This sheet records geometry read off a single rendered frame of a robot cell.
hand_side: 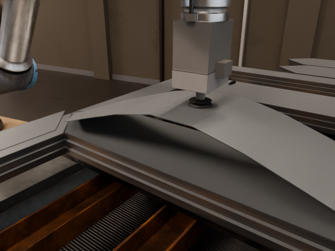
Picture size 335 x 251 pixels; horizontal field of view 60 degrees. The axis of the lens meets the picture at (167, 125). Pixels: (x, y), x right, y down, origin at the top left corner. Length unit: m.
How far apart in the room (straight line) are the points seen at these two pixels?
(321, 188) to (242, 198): 0.10
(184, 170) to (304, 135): 0.20
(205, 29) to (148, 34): 3.75
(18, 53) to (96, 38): 3.65
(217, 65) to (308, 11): 3.03
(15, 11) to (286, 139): 0.73
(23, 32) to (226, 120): 0.66
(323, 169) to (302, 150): 0.04
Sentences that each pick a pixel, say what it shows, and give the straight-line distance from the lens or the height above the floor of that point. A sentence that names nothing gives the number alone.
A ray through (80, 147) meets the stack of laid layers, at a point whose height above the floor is 0.84.
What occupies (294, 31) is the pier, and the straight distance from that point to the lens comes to 3.48.
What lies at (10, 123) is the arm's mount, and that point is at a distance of 1.13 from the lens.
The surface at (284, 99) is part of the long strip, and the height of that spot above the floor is 0.86.
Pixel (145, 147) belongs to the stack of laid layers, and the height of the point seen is 0.86.
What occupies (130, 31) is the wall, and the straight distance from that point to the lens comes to 4.33.
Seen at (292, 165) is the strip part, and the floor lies 0.92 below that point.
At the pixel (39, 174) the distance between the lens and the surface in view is 0.88.
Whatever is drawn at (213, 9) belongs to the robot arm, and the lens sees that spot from 0.45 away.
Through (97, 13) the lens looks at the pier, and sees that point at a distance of 4.54.
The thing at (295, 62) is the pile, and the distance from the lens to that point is 1.55.
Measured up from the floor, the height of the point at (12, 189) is 0.68.
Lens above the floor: 1.12
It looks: 23 degrees down
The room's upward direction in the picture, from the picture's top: straight up
